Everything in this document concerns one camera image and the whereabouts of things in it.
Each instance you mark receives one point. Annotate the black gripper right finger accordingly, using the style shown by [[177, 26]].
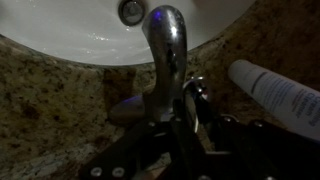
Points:
[[266, 153]]

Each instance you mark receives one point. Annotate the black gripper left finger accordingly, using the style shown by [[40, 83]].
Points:
[[130, 153]]

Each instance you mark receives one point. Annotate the white cream tube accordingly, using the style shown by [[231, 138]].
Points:
[[283, 96]]

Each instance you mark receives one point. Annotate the chrome faucet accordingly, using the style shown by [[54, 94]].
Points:
[[166, 60]]

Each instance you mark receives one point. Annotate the white oval sink basin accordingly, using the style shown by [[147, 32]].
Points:
[[83, 30]]

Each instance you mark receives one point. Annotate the metal sink drain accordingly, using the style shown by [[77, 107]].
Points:
[[132, 11]]

